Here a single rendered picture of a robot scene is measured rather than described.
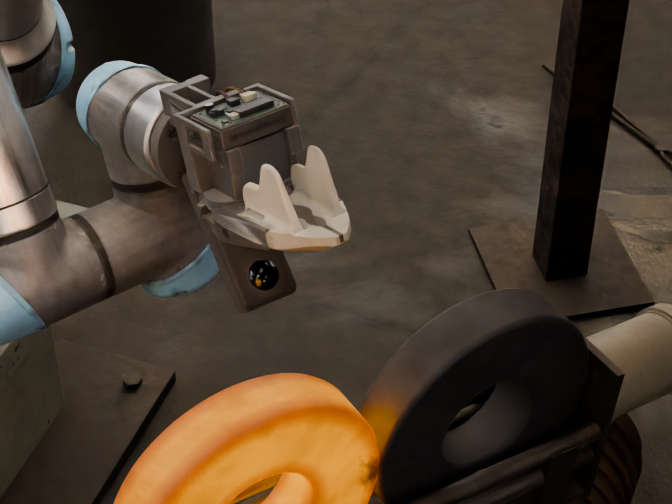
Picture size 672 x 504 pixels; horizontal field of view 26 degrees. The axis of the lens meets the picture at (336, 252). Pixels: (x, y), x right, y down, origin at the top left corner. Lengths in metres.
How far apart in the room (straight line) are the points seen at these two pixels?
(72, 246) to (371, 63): 1.28
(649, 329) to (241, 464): 0.32
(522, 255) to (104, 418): 0.62
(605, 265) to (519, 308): 1.21
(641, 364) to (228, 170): 0.31
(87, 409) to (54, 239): 0.67
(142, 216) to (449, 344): 0.45
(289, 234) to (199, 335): 0.97
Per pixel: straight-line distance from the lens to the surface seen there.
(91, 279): 1.18
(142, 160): 1.12
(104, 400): 1.83
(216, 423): 0.74
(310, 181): 1.00
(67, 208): 1.66
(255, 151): 1.02
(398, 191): 2.14
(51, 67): 1.50
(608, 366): 0.89
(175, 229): 1.21
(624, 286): 2.01
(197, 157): 1.04
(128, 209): 1.20
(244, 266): 1.08
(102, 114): 1.18
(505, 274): 2.00
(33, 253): 1.16
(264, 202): 0.98
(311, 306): 1.95
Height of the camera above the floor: 1.35
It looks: 42 degrees down
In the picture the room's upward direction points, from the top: straight up
